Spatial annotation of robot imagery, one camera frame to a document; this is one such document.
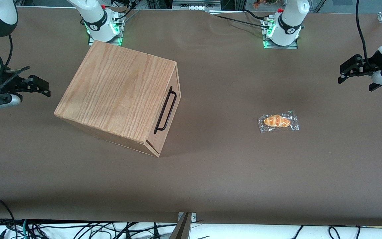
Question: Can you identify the wooden drawer with black handle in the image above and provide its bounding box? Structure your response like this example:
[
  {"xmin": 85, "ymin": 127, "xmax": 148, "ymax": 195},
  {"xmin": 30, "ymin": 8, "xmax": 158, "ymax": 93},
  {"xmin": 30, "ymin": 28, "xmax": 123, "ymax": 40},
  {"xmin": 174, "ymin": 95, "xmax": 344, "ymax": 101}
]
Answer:
[{"xmin": 147, "ymin": 62, "xmax": 180, "ymax": 148}]

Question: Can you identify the black metal drawer handle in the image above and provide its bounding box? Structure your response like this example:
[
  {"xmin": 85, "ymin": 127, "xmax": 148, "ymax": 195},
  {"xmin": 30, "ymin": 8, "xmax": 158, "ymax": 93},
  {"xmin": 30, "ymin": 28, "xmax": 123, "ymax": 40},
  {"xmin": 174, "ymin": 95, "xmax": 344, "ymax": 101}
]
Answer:
[{"xmin": 154, "ymin": 86, "xmax": 177, "ymax": 135}]

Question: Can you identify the brown table cover sheet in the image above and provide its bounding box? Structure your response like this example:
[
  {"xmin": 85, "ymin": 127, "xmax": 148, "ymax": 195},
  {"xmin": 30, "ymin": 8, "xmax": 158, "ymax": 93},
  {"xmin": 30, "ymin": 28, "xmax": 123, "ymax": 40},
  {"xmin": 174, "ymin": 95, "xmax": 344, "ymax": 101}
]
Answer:
[{"xmin": 0, "ymin": 7, "xmax": 382, "ymax": 227}]

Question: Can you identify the bread roll in clear wrapper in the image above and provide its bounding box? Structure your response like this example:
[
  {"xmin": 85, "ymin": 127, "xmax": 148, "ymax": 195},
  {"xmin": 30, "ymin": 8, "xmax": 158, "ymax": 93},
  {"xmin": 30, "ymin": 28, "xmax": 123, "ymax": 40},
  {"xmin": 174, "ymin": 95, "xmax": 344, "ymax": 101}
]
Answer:
[{"xmin": 258, "ymin": 111, "xmax": 300, "ymax": 134}]

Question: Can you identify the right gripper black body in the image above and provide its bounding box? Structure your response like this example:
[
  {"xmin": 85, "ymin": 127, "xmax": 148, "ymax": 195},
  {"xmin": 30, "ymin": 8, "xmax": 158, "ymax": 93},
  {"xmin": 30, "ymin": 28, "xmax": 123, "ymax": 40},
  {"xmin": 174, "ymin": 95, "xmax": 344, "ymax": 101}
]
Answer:
[{"xmin": 0, "ymin": 76, "xmax": 30, "ymax": 101}]

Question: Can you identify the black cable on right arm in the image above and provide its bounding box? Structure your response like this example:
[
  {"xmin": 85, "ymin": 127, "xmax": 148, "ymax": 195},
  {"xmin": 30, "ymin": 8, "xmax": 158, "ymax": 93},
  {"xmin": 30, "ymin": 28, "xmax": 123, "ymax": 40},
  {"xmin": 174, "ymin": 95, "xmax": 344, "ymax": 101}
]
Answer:
[{"xmin": 0, "ymin": 33, "xmax": 31, "ymax": 100}]

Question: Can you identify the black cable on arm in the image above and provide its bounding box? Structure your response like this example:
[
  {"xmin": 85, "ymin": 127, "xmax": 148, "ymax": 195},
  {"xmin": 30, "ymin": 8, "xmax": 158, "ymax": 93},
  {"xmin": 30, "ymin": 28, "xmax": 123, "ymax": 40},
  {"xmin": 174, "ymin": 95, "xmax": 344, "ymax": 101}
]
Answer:
[
  {"xmin": 0, "ymin": 33, "xmax": 31, "ymax": 100},
  {"xmin": 356, "ymin": 0, "xmax": 372, "ymax": 67}
]

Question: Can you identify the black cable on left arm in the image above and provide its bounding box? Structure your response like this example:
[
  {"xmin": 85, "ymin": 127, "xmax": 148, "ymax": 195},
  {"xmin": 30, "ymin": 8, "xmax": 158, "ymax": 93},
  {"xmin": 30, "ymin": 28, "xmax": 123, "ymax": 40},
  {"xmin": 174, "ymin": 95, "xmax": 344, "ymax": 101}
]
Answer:
[{"xmin": 356, "ymin": 0, "xmax": 372, "ymax": 67}]

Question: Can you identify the wooden drawer cabinet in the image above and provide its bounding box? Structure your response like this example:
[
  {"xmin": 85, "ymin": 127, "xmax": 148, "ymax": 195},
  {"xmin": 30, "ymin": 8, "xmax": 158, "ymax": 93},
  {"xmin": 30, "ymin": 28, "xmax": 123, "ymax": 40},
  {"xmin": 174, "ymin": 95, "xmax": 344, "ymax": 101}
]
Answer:
[{"xmin": 54, "ymin": 40, "xmax": 182, "ymax": 158}]

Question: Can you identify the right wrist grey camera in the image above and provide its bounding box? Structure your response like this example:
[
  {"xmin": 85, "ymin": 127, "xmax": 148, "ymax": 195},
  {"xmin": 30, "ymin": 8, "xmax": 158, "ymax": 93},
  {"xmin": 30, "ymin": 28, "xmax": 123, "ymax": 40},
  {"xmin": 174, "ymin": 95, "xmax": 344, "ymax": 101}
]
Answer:
[{"xmin": 0, "ymin": 94, "xmax": 23, "ymax": 111}]

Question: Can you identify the grey equipment rack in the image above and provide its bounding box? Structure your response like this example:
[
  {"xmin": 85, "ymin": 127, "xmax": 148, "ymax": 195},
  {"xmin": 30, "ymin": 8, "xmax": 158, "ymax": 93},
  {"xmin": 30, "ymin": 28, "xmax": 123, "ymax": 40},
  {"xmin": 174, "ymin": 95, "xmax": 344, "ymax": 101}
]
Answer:
[{"xmin": 172, "ymin": 0, "xmax": 222, "ymax": 11}]

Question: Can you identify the metal base plate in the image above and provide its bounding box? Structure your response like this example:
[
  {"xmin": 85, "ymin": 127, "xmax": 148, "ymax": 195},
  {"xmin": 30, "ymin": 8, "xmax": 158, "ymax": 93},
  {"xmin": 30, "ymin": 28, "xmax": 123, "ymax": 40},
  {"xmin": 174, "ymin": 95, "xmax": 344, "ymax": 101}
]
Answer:
[
  {"xmin": 88, "ymin": 36, "xmax": 124, "ymax": 46},
  {"xmin": 263, "ymin": 39, "xmax": 298, "ymax": 50}
]

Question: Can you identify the small metal bracket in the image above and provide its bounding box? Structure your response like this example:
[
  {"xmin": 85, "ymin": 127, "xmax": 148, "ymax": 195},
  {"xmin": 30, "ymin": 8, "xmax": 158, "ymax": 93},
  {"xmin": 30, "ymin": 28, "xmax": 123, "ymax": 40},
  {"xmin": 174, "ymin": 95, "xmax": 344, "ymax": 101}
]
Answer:
[{"xmin": 178, "ymin": 212, "xmax": 197, "ymax": 222}]

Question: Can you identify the black cable to arm base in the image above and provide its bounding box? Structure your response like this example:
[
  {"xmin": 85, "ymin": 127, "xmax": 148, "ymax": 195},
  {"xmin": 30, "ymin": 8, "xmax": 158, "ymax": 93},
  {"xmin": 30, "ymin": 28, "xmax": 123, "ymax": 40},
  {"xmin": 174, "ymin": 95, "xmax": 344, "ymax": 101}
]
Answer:
[{"xmin": 210, "ymin": 9, "xmax": 273, "ymax": 29}]

